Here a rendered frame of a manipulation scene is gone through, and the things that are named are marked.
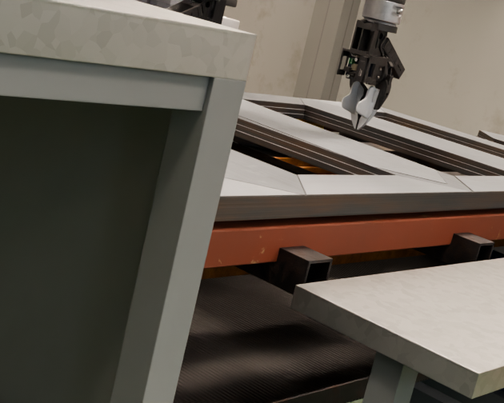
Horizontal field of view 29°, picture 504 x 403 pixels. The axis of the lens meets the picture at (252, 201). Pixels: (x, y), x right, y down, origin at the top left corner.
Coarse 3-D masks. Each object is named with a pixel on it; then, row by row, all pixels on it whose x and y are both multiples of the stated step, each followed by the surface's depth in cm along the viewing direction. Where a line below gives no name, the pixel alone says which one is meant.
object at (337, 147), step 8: (320, 144) 172; (328, 144) 174; (336, 144) 176; (344, 144) 179; (352, 144) 181; (336, 152) 167; (344, 152) 169; (352, 152) 171; (360, 152) 174; (368, 152) 176; (376, 152) 178; (384, 152) 181
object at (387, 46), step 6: (384, 42) 190; (390, 42) 191; (384, 48) 190; (390, 48) 192; (390, 54) 192; (396, 54) 194; (396, 60) 194; (396, 66) 195; (402, 66) 197; (396, 72) 196; (402, 72) 198
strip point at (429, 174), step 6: (378, 168) 161; (384, 168) 162; (390, 168) 164; (396, 168) 165; (402, 168) 167; (408, 168) 168; (408, 174) 161; (414, 174) 163; (420, 174) 164; (426, 174) 166; (432, 174) 167; (438, 174) 169; (432, 180) 162; (438, 180) 163; (444, 180) 164
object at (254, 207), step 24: (240, 120) 181; (312, 120) 224; (336, 120) 221; (408, 120) 248; (264, 144) 175; (288, 144) 172; (312, 144) 170; (384, 144) 211; (408, 144) 209; (480, 144) 235; (336, 168) 165; (360, 168) 163; (456, 168) 200; (480, 168) 198; (480, 192) 162; (216, 216) 115; (240, 216) 118; (264, 216) 121; (288, 216) 125; (312, 216) 129
